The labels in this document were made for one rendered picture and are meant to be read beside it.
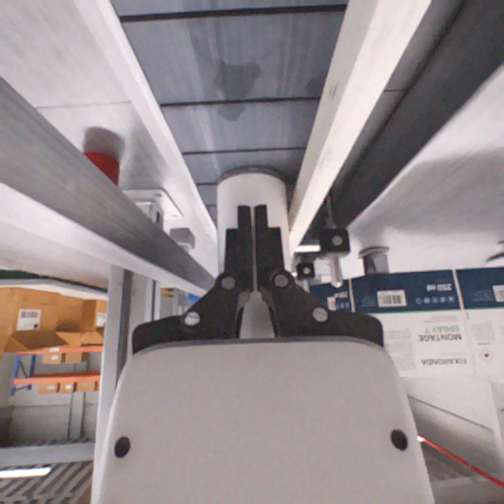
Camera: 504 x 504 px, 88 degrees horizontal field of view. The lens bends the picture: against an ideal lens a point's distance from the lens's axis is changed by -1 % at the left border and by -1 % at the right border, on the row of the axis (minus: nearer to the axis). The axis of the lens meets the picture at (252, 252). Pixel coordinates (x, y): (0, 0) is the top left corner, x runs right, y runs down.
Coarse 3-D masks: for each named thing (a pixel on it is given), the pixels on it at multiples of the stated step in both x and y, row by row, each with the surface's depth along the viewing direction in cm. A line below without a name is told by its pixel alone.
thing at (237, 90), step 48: (144, 0) 8; (192, 0) 8; (240, 0) 8; (288, 0) 8; (336, 0) 8; (144, 48) 10; (192, 48) 10; (240, 48) 10; (288, 48) 10; (192, 96) 12; (240, 96) 12; (288, 96) 12; (192, 144) 15; (240, 144) 16; (288, 144) 16; (288, 192) 22
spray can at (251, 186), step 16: (224, 176) 18; (240, 176) 18; (256, 176) 18; (272, 176) 18; (224, 192) 18; (240, 192) 18; (256, 192) 17; (272, 192) 18; (224, 208) 18; (272, 208) 17; (224, 224) 18; (272, 224) 17; (224, 240) 17; (288, 240) 18; (288, 256) 18; (256, 288) 16; (256, 304) 16; (256, 320) 15; (240, 336) 15; (256, 336) 15; (272, 336) 15
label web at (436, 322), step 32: (320, 288) 51; (352, 288) 44; (384, 288) 39; (416, 288) 39; (448, 288) 38; (480, 288) 38; (384, 320) 38; (416, 320) 38; (448, 320) 37; (480, 320) 37; (416, 352) 37; (448, 352) 36; (480, 352) 36
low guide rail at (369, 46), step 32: (352, 0) 7; (384, 0) 6; (416, 0) 6; (352, 32) 7; (384, 32) 6; (352, 64) 7; (384, 64) 7; (352, 96) 8; (320, 128) 11; (352, 128) 9; (320, 160) 11; (320, 192) 14; (288, 224) 22
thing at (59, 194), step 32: (0, 96) 3; (0, 128) 3; (32, 128) 4; (0, 160) 3; (32, 160) 4; (64, 160) 4; (0, 192) 3; (32, 192) 4; (64, 192) 4; (96, 192) 5; (32, 224) 5; (64, 224) 5; (96, 224) 5; (128, 224) 7; (96, 256) 7; (128, 256) 7; (160, 256) 9; (192, 288) 14
